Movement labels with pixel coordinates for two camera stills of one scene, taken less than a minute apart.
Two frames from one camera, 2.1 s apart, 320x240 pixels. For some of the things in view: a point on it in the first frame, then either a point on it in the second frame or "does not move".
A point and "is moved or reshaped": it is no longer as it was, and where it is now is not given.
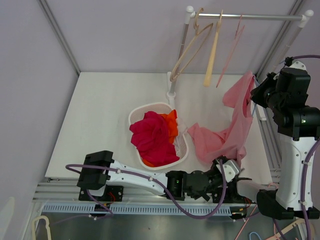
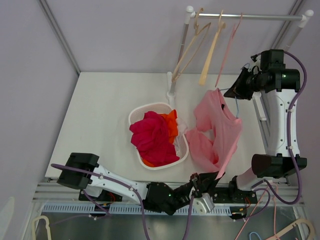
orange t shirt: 170,118 does not move
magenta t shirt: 150,136 does not move
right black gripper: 256,94 → 238,89
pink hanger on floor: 276,238 does not move
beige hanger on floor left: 47,225 does not move
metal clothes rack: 190,14 does not move
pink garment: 240,97 is moved or reshaped
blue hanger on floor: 250,239 does not move
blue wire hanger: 257,84 → 236,102
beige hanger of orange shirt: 206,79 is moved or reshaped
